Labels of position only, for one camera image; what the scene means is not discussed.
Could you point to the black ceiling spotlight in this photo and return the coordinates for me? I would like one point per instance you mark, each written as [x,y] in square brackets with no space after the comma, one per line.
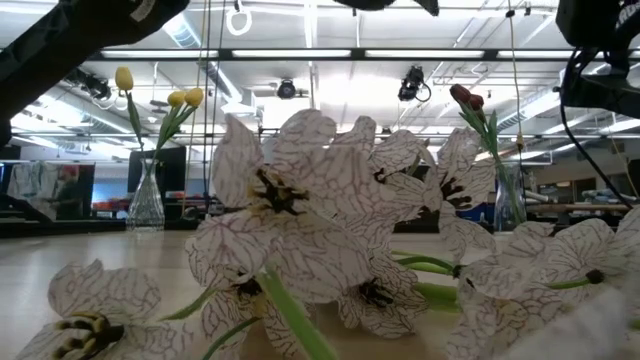
[92,85]

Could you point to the black aluminium table frame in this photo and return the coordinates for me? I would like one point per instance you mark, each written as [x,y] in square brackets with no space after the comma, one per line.
[75,227]

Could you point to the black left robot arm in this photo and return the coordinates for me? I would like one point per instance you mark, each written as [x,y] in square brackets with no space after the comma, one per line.
[75,45]

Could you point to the white artificial flower bunch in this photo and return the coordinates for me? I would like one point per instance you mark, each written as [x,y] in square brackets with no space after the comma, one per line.
[325,170]

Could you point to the dark red artificial tulip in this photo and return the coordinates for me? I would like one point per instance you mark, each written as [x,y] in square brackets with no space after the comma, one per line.
[459,93]
[476,101]

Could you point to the black overhead camera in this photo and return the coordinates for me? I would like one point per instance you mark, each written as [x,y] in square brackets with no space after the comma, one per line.
[411,82]

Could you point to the clear glass vase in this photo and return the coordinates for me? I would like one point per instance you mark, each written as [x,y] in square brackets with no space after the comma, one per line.
[146,210]
[509,210]

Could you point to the black overhead light bar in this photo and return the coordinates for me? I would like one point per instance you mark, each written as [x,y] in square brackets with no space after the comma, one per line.
[357,53]

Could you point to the black monitor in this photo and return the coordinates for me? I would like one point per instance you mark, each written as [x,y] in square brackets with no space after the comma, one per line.
[175,170]

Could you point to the person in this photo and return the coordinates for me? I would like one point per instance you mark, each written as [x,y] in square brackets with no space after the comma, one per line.
[70,195]

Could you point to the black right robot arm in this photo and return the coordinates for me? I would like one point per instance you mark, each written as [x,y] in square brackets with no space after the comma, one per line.
[590,20]

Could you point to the round black ceiling lamp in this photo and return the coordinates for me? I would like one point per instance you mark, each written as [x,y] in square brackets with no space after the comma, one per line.
[286,90]

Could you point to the yellow artificial tulip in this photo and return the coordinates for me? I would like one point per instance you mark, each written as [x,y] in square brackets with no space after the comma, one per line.
[176,98]
[194,96]
[123,78]

